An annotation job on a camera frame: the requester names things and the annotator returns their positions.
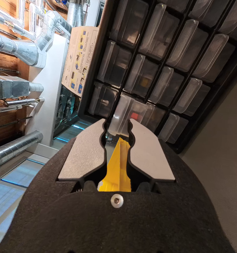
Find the black drawer cabinet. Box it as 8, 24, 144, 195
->
77, 0, 237, 154

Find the yellow plastic bin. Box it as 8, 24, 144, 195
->
98, 138, 132, 193

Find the glass partition wall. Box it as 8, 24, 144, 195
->
0, 119, 91, 237

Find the silver pipe bundle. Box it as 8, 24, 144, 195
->
0, 0, 89, 67

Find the metal air duct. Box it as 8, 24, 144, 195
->
0, 131, 44, 171
0, 75, 44, 113

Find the printed instruction sheet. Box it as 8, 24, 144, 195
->
61, 26, 99, 97

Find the clear plastic drawer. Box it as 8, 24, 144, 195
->
108, 93, 155, 138

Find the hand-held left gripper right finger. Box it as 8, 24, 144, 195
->
127, 119, 176, 183

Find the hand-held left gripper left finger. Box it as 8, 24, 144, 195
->
57, 119, 108, 182

